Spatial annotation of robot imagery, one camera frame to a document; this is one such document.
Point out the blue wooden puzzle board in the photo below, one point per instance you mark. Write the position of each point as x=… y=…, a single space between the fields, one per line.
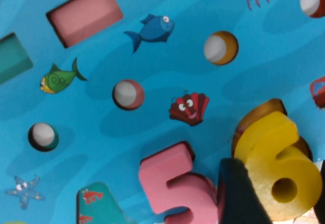
x=83 y=122

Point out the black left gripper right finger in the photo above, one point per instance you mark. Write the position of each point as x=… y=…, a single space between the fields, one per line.
x=322 y=208

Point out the yellow number six piece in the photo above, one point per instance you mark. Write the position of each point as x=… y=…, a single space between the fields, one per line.
x=266 y=137

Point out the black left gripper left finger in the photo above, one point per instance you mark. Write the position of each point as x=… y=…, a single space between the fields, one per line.
x=238 y=196

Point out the pink number five piece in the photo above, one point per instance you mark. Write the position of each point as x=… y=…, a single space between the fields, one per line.
x=162 y=173

